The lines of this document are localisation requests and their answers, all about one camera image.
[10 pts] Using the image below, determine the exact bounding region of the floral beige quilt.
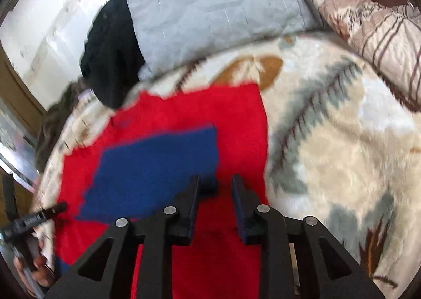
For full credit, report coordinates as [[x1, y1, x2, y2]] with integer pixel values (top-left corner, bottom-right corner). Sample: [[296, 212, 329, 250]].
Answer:
[[308, 0, 420, 112]]

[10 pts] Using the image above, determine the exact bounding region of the leaf-patterned cream fleece blanket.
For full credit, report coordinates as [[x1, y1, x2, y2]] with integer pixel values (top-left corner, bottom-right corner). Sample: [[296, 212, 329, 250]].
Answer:
[[31, 31, 421, 299]]

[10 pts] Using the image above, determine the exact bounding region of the red and blue garment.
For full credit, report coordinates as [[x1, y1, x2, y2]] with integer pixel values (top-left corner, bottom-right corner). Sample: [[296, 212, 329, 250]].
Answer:
[[54, 84, 268, 298]]

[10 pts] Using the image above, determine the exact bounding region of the grey quilted pillow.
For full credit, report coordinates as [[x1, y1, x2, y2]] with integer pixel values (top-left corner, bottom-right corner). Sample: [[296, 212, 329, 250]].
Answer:
[[127, 0, 322, 81]]

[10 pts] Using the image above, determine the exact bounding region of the black cloth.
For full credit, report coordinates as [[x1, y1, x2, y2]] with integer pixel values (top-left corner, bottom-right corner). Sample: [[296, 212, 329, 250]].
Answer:
[[80, 0, 145, 110]]

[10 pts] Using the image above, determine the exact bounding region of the person's left hand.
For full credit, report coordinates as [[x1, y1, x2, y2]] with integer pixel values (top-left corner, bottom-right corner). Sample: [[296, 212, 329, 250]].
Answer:
[[13, 239, 55, 288]]

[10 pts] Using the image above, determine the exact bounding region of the dark brown knitted cloth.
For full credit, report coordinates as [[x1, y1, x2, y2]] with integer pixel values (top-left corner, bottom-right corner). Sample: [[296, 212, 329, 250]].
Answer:
[[35, 77, 89, 173]]

